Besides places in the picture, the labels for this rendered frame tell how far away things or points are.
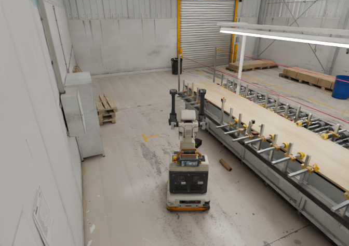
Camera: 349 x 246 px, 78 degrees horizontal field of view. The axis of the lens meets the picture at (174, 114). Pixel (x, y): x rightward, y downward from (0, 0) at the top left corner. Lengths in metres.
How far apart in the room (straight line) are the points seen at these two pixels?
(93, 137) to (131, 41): 6.80
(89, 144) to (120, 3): 7.20
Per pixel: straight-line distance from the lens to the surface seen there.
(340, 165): 3.45
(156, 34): 10.80
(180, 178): 3.10
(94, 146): 4.55
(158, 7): 10.82
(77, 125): 3.31
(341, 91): 9.01
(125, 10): 10.48
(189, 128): 3.04
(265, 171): 4.00
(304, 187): 3.19
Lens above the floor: 2.62
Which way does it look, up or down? 25 degrees down
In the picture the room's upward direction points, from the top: straight up
